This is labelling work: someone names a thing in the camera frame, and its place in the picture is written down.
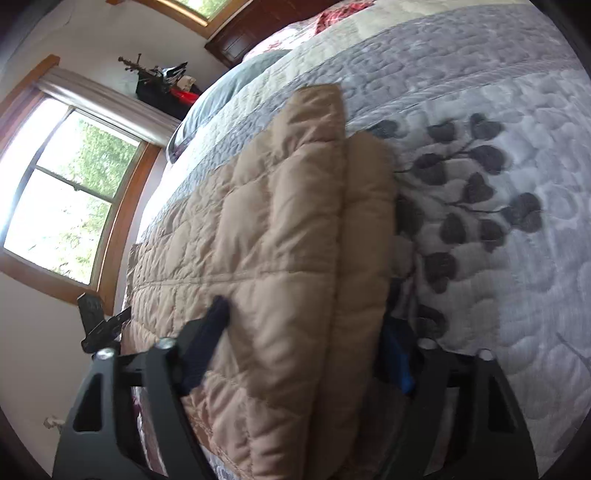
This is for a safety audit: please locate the dark wooden headboard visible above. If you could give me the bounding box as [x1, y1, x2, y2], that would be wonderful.
[204, 0, 339, 70]

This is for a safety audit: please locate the large wooden-framed window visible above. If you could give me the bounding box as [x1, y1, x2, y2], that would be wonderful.
[0, 54, 161, 315]

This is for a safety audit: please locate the long grey curtain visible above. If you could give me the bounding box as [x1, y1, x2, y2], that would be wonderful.
[36, 68, 182, 148]

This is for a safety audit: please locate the grey-blue pillow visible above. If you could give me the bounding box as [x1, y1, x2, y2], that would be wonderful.
[167, 49, 290, 164]

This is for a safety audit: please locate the black and white hanging bag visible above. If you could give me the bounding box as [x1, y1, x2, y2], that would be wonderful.
[151, 61, 191, 88]

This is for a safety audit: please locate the grey patterned bed quilt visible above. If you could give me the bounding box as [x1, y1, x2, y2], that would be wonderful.
[124, 0, 591, 480]

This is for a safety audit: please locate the small wooden-framed window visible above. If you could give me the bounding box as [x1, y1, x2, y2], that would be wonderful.
[105, 0, 251, 41]

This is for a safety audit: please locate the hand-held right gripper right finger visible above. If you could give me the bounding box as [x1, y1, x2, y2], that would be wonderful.
[375, 318, 539, 480]

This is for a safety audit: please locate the beige quilted coat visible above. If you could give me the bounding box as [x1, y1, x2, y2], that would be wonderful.
[122, 84, 400, 480]

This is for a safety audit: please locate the wooden coat rack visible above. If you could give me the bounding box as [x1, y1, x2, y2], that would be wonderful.
[118, 54, 163, 86]

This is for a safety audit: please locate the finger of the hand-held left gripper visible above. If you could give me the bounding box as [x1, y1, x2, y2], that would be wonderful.
[79, 307, 133, 354]
[77, 292, 105, 334]

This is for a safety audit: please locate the pink floral pillow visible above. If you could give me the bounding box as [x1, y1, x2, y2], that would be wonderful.
[242, 37, 302, 62]

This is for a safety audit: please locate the red patterned cloth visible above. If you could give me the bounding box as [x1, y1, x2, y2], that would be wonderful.
[315, 0, 376, 35]

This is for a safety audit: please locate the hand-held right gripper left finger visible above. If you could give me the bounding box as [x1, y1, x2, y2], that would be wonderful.
[52, 295, 230, 480]

